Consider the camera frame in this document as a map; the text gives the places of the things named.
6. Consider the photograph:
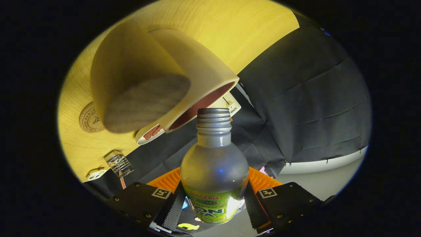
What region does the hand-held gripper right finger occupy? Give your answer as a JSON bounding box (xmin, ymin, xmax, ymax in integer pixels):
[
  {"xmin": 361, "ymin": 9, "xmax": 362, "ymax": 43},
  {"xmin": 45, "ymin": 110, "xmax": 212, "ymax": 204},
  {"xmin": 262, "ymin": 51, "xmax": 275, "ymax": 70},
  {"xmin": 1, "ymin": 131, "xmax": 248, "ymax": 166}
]
[{"xmin": 243, "ymin": 166, "xmax": 336, "ymax": 233}]

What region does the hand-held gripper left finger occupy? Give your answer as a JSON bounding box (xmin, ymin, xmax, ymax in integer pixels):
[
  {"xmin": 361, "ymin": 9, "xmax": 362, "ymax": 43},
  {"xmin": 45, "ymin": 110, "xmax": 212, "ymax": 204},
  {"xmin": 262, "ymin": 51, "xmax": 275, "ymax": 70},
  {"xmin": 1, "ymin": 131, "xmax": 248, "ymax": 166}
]
[{"xmin": 95, "ymin": 167, "xmax": 187, "ymax": 233}]

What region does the silver bottle with green label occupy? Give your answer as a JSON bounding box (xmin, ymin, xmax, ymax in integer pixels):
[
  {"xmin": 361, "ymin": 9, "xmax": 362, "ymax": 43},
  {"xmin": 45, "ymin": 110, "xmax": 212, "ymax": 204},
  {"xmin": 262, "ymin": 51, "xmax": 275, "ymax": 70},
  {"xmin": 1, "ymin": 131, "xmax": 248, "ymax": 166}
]
[{"xmin": 180, "ymin": 108, "xmax": 250, "ymax": 225}]

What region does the round wooden coaster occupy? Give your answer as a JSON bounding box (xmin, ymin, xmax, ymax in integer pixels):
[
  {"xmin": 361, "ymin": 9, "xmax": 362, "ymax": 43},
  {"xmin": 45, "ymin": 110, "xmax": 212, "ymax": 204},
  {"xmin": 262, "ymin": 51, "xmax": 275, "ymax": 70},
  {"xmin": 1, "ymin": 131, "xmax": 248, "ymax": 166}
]
[{"xmin": 79, "ymin": 101, "xmax": 106, "ymax": 133}]

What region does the beige cup with wooden handle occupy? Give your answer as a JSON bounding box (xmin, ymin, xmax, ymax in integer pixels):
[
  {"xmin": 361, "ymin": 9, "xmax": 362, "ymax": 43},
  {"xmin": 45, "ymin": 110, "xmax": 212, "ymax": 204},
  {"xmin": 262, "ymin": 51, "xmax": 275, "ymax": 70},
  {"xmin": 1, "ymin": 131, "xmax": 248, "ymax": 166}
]
[{"xmin": 90, "ymin": 28, "xmax": 240, "ymax": 134}]

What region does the white oval plate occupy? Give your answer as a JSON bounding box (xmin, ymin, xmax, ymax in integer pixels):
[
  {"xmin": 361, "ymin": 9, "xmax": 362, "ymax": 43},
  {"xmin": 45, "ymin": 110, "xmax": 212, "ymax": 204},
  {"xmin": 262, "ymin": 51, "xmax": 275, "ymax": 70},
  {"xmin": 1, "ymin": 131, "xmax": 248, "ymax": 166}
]
[{"xmin": 135, "ymin": 123, "xmax": 165, "ymax": 145}]

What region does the red sausage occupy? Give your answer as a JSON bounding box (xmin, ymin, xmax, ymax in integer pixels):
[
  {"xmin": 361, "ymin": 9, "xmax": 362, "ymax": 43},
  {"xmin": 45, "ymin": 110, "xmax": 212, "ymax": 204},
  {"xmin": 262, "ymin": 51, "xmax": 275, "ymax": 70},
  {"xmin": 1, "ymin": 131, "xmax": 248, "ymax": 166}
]
[{"xmin": 143, "ymin": 124, "xmax": 163, "ymax": 141}]

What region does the white divided spice dish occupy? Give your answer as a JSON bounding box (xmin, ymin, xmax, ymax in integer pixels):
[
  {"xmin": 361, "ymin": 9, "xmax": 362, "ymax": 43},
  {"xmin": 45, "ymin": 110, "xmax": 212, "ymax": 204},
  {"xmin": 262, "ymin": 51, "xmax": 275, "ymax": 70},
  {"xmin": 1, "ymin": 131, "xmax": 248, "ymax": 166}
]
[{"xmin": 86, "ymin": 168, "xmax": 108, "ymax": 181}]

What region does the white toaster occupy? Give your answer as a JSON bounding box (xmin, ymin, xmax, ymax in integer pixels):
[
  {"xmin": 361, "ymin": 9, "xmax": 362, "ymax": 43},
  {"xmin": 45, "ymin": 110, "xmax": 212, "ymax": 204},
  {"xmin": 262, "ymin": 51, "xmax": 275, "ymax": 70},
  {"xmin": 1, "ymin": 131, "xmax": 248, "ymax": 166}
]
[{"xmin": 210, "ymin": 92, "xmax": 241, "ymax": 118}]

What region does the black backdrop cloth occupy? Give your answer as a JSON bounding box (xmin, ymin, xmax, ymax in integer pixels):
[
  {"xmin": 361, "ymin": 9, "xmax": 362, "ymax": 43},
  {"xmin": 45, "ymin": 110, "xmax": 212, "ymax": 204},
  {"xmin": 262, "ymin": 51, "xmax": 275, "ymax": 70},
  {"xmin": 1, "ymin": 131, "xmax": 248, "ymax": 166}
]
[{"xmin": 86, "ymin": 10, "xmax": 373, "ymax": 237}]

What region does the wooden table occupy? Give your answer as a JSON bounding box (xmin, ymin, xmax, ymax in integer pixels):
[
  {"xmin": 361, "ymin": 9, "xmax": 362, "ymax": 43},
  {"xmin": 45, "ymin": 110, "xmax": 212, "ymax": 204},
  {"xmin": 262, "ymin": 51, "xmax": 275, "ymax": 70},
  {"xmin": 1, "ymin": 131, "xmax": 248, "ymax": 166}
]
[{"xmin": 57, "ymin": 0, "xmax": 300, "ymax": 183}]

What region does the metal wire basket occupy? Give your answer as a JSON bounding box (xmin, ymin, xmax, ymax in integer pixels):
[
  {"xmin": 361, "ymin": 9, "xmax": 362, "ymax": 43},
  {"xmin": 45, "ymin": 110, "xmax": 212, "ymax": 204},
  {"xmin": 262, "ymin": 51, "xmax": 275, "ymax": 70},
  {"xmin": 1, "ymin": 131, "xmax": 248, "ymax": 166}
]
[{"xmin": 104, "ymin": 150, "xmax": 135, "ymax": 178}]

